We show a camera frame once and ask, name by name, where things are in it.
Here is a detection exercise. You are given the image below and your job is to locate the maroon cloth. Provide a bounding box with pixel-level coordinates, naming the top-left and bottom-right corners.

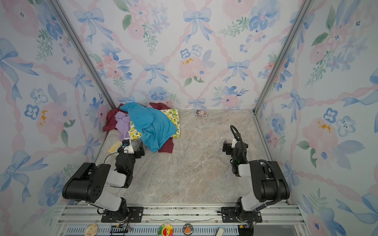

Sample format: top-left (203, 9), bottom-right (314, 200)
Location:
top-left (103, 102), bottom-right (174, 153)

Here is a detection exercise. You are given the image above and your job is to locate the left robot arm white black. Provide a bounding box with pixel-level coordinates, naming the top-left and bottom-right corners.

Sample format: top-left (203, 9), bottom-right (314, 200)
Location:
top-left (62, 140), bottom-right (145, 224)

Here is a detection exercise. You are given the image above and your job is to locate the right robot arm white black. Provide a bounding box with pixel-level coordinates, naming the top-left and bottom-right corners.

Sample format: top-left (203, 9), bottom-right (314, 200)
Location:
top-left (218, 139), bottom-right (290, 224)

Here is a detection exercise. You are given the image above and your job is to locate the pastel yellow tie-dye cloth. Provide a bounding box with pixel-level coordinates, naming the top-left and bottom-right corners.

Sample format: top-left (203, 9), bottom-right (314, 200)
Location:
top-left (108, 140), bottom-right (123, 153)

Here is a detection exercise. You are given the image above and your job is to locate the teal cloth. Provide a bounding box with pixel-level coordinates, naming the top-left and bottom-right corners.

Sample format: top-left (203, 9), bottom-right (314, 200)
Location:
top-left (120, 102), bottom-right (177, 153)

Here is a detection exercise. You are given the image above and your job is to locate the lavender cloth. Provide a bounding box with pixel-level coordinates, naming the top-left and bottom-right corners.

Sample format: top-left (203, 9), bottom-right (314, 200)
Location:
top-left (115, 111), bottom-right (131, 141)

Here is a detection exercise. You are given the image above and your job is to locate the lemon print cloth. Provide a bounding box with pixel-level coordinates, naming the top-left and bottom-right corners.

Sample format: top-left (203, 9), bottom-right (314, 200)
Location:
top-left (128, 109), bottom-right (181, 140)

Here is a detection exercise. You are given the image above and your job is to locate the small picture card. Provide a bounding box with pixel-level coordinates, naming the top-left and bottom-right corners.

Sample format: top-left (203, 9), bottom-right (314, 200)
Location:
top-left (195, 110), bottom-right (207, 117)

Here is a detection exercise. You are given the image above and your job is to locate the colourful round sticker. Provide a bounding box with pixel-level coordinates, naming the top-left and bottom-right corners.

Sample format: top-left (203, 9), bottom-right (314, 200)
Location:
top-left (157, 223), bottom-right (174, 236)

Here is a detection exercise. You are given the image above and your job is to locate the white small object front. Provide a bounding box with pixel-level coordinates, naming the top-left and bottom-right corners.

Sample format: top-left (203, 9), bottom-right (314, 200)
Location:
top-left (216, 228), bottom-right (224, 236)

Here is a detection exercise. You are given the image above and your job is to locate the beige oval sticker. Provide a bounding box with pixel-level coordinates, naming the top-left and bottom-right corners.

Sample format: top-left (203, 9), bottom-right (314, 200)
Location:
top-left (84, 224), bottom-right (98, 236)

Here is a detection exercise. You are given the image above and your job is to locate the red round sticker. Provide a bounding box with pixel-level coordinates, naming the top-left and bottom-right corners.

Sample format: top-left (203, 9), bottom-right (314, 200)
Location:
top-left (182, 223), bottom-right (194, 236)

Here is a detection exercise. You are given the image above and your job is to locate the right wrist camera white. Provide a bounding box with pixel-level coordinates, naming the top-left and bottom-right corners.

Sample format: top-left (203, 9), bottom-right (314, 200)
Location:
top-left (231, 138), bottom-right (238, 148)

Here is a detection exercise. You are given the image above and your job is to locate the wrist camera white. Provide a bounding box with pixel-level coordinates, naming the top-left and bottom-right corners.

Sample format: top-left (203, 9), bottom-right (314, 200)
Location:
top-left (122, 138), bottom-right (134, 154)
top-left (231, 138), bottom-right (238, 148)

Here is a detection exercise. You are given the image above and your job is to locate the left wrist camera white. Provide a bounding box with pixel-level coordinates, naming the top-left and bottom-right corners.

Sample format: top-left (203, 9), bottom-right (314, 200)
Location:
top-left (122, 138), bottom-right (134, 154)

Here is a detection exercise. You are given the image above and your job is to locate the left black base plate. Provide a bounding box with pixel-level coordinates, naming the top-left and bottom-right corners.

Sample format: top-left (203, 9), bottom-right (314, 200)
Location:
top-left (101, 206), bottom-right (144, 223)

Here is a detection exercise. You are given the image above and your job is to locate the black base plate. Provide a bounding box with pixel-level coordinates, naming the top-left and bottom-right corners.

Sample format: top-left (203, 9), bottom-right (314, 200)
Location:
top-left (101, 206), bottom-right (144, 223)
top-left (217, 207), bottom-right (262, 224)

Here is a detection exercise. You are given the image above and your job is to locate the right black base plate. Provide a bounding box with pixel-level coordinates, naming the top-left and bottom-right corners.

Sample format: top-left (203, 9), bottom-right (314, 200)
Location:
top-left (217, 207), bottom-right (262, 224)

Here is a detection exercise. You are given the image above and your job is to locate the aluminium rail frame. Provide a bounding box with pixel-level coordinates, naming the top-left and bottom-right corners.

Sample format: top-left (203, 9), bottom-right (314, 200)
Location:
top-left (53, 201), bottom-right (310, 236)

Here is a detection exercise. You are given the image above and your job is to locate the left aluminium corner post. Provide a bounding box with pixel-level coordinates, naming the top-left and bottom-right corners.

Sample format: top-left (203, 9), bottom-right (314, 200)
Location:
top-left (47, 0), bottom-right (116, 109)

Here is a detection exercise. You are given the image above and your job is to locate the aluminium corner post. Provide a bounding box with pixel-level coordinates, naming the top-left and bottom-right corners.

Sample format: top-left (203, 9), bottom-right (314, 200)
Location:
top-left (47, 0), bottom-right (116, 109)
top-left (253, 0), bottom-right (313, 116)

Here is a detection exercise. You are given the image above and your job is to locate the right aluminium corner post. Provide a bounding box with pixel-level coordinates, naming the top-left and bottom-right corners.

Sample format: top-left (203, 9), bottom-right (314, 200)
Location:
top-left (253, 0), bottom-right (313, 116)

